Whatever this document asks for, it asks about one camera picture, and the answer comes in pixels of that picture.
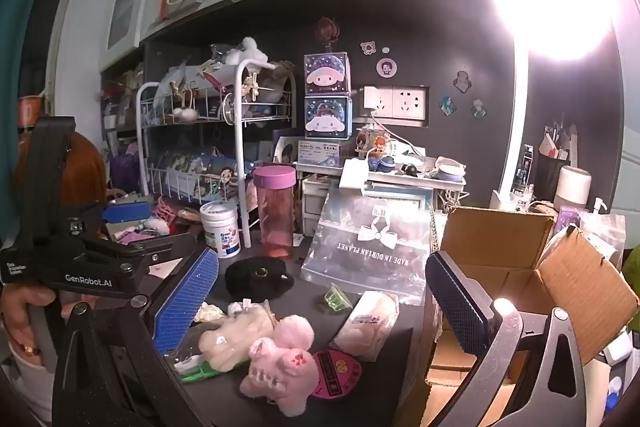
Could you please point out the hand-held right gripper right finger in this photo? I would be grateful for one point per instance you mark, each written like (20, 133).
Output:
(457, 302)

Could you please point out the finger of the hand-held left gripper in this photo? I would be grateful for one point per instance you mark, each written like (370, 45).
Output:
(127, 211)
(155, 249)

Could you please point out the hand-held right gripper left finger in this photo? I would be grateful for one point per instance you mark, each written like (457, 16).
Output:
(187, 302)

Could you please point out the cream plush toy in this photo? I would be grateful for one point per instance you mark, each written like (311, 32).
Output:
(235, 338)

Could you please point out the brown cardboard box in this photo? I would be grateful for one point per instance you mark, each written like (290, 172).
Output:
(530, 287)

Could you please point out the black plush toy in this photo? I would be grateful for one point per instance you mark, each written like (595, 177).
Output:
(257, 277)

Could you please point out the packaged white plush toy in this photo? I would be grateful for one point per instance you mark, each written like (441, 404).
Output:
(367, 326)

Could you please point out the pink plush toy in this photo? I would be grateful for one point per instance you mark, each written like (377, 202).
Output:
(280, 367)

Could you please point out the person's left forearm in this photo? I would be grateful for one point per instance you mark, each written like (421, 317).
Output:
(25, 387)

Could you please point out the person's left hand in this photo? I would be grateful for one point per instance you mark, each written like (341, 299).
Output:
(20, 312)

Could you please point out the reddish brown round object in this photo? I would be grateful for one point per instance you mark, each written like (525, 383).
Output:
(85, 167)

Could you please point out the green clear packet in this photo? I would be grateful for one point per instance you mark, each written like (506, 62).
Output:
(192, 366)

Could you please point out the white plastic jar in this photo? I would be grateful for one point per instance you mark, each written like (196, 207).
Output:
(220, 231)

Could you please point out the clear plastic bag with bow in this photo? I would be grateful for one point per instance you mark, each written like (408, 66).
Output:
(372, 247)

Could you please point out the green plastic clip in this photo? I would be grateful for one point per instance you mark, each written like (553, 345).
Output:
(335, 298)

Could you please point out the pink water bottle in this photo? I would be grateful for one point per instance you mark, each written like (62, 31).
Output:
(274, 212)

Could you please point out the round pink black badge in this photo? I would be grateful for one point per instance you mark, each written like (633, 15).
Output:
(336, 376)

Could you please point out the small white desk shelf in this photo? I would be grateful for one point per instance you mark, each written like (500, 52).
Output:
(380, 181)

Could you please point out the black pen holder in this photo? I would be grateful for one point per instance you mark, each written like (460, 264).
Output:
(550, 172)

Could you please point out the white cylindrical humidifier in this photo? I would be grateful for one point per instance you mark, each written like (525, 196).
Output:
(572, 189)

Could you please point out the white pump bottle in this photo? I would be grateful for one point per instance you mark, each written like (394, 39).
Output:
(599, 207)

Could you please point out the green plush cushion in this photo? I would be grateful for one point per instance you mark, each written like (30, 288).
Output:
(632, 292)

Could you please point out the character figure stand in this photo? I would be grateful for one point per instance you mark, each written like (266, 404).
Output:
(374, 142)

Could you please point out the white plush on rack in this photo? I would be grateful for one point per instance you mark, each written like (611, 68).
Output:
(248, 52)

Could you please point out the white desk lamp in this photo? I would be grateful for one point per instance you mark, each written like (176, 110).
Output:
(517, 107)

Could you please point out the blue character display box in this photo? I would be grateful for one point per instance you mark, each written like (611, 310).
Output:
(327, 118)

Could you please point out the dark rose ornament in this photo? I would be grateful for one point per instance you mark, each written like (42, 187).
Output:
(327, 29)

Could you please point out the white wall power outlet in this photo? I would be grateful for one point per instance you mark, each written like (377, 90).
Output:
(395, 102)

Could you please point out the round character wall sticker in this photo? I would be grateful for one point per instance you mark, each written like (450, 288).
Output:
(386, 67)

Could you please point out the white red wall sticker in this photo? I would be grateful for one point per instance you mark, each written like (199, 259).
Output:
(369, 48)

